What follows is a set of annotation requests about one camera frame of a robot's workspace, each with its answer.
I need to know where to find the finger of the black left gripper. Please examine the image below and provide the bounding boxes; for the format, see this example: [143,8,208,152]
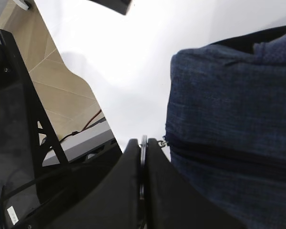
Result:
[90,0,132,15]

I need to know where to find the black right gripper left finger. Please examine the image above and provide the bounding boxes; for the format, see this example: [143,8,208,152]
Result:
[14,139,141,229]

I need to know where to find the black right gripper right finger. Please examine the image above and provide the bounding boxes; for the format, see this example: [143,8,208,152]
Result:
[145,138,246,229]

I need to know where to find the dark navy fabric bag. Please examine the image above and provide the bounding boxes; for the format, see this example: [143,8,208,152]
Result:
[165,26,286,229]

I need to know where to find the black floor cable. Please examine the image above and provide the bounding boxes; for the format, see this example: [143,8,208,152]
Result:
[58,108,103,144]

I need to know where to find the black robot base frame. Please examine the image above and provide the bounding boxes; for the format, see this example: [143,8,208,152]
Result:
[0,30,122,229]

